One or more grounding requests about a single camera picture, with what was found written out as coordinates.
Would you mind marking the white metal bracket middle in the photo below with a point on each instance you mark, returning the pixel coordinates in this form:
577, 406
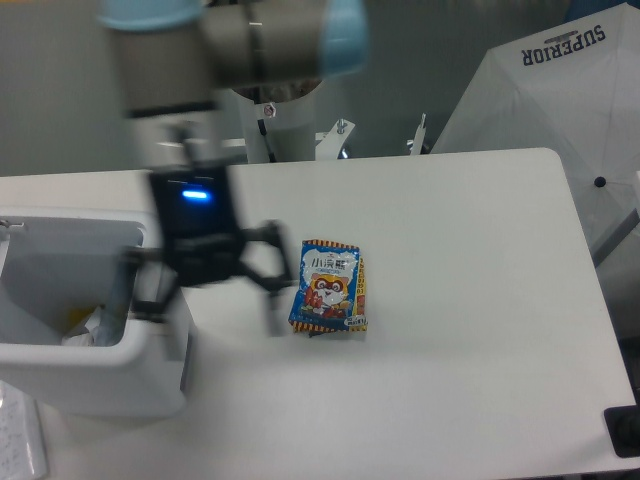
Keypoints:
332, 145

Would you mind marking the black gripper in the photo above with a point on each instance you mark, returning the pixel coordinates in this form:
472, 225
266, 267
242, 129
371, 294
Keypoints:
203, 242

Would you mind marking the blue raccoon snack bag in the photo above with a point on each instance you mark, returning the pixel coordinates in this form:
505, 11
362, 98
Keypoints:
331, 296

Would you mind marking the white superior umbrella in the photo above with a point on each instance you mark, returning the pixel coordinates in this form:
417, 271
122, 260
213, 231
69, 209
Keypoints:
573, 89

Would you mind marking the yellow trash piece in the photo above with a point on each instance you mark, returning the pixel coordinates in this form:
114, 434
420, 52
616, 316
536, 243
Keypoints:
77, 317

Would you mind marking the white plastic trash can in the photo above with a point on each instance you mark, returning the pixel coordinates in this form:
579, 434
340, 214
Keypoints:
57, 259

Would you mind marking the black device at edge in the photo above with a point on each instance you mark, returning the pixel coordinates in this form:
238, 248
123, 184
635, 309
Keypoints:
623, 427

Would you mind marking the crushed clear plastic bottle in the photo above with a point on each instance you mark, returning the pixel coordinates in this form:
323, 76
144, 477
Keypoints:
114, 314

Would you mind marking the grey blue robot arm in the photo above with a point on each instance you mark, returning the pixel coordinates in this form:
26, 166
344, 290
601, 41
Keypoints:
171, 57

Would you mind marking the white crumpled tissue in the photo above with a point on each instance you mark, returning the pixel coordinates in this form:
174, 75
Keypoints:
84, 332

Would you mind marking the white metal bracket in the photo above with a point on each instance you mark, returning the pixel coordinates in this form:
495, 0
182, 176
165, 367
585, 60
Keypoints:
417, 145
332, 145

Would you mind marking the handwritten paper sheet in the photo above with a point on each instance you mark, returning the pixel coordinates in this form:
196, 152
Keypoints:
23, 453

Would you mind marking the white metal bracket right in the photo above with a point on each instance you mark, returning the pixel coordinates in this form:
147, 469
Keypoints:
417, 145

